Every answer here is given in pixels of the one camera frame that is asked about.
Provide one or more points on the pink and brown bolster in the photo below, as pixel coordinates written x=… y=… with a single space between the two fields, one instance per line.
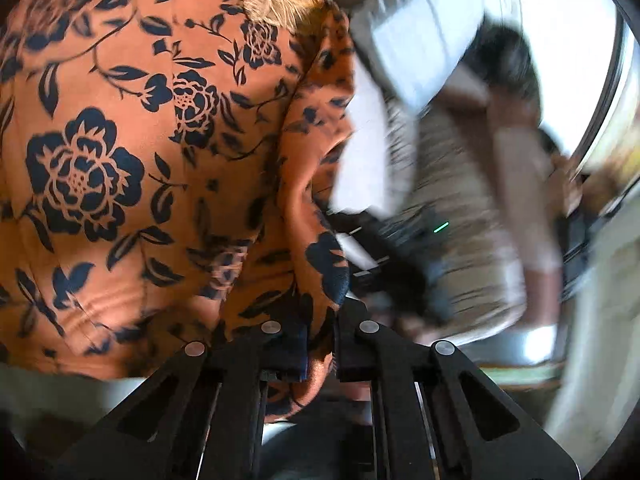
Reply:
x=515 y=170

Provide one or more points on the light blue pillow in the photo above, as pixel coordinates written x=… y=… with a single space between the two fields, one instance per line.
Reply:
x=420 y=35

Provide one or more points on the cream striped patterned blanket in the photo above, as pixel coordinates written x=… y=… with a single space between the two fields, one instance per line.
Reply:
x=450 y=170

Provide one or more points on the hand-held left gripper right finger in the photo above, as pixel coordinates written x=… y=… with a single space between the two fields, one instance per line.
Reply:
x=360 y=355

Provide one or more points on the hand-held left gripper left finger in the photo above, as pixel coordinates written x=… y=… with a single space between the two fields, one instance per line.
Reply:
x=250 y=355

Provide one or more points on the green striped mat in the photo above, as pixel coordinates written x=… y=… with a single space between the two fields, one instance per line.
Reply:
x=520 y=375

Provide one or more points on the orange floral garment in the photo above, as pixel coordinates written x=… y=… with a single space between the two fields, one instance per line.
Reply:
x=150 y=160

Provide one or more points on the window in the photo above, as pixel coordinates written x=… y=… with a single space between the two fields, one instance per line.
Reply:
x=565 y=35

